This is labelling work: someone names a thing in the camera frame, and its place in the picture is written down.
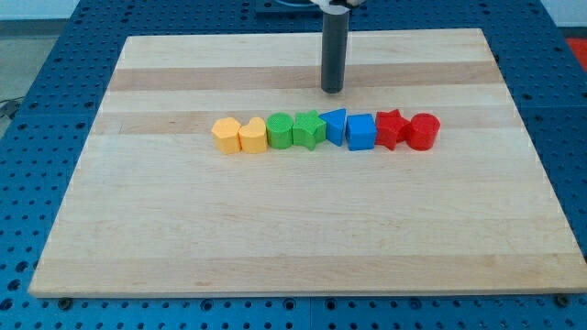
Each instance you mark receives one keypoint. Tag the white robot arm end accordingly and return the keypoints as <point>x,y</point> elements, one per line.
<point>337,3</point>

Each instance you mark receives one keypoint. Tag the blue triangle block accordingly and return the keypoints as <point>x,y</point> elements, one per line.
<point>336,123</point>

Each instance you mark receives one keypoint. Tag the green star block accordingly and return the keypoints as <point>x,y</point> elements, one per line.
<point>309,129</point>

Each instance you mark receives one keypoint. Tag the green cylinder block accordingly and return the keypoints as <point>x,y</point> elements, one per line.
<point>280,130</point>

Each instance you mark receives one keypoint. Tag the yellow heart block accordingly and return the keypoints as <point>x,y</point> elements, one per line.
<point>253,136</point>

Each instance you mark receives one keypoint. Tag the yellow pentagon block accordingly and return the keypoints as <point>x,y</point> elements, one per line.
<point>225,134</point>

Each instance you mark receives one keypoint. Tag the blue cube block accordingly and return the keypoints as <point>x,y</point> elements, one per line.
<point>360,132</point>

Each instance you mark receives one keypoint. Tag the red star block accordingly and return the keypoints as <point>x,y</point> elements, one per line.
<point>391,128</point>

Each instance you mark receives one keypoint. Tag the red cylinder block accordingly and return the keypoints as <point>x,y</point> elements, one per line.
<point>422,131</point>

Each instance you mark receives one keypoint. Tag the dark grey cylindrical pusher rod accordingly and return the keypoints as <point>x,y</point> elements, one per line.
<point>334,47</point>

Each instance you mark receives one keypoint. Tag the wooden board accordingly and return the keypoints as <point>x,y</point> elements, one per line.
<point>153,209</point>

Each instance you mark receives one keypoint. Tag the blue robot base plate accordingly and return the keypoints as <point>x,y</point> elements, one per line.
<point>273,8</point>

